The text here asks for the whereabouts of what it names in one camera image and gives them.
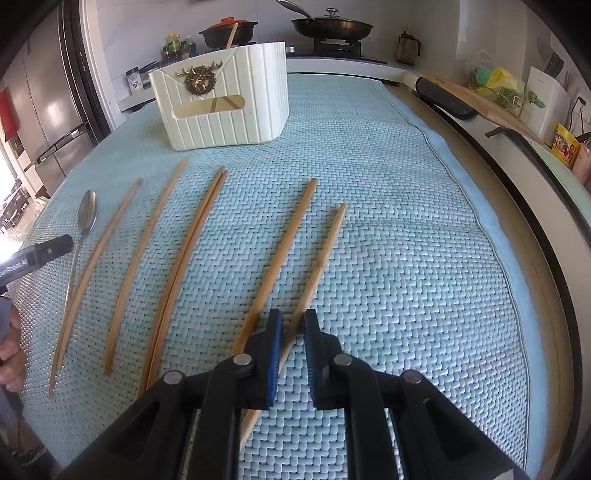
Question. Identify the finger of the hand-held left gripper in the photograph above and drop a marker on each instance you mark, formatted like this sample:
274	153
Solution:
51	249

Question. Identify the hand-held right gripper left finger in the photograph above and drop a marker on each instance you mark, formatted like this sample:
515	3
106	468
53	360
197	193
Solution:
274	360

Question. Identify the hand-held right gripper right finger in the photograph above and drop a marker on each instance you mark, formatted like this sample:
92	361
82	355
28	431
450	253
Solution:
313	369

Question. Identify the metal spoon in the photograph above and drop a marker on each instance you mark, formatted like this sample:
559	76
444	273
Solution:
87	212

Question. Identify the white ribbed utensil holder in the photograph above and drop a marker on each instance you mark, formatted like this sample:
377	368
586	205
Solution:
207	129

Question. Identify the person's left hand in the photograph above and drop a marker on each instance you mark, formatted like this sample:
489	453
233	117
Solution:
13	364

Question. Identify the light blue woven mat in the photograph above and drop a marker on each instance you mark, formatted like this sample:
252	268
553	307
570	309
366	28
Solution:
392	277

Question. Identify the red paper tag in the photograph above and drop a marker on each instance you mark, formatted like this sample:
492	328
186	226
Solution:
8	115

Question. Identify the stainless steel refrigerator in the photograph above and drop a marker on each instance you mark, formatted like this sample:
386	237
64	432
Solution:
46	106

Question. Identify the black lid spice jar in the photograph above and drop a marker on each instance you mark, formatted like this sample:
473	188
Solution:
134	81

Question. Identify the yellow cap oil bottle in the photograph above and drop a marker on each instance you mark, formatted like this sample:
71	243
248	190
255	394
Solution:
173	48

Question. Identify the dark sauce bottle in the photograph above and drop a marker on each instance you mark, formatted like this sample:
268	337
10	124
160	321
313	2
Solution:
189	50

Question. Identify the black clay pot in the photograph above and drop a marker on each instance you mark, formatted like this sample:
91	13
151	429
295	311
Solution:
221	39

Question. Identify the red pot lid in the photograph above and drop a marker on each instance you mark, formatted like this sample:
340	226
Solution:
233	22

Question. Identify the wooden cutting board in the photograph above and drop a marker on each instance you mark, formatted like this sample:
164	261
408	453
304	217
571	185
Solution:
480	101

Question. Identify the black gas stove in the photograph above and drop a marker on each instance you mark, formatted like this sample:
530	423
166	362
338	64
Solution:
337	48

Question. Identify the dark glass pitcher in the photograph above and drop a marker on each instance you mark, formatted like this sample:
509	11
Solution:
408	48

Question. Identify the dark frying pan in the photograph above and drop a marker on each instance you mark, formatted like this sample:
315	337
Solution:
332	30

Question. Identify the yellow snack packet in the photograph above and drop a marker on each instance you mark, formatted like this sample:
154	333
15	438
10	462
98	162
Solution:
565	145

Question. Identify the pink packet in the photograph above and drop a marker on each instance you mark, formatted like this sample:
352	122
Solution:
582	164

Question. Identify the yellow green plastic bag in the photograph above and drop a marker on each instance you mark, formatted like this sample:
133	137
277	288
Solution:
501	78

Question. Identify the glass pan lid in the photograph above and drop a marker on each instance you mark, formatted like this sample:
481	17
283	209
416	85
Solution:
332	17

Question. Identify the white box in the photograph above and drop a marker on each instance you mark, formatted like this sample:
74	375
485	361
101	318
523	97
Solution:
547	110

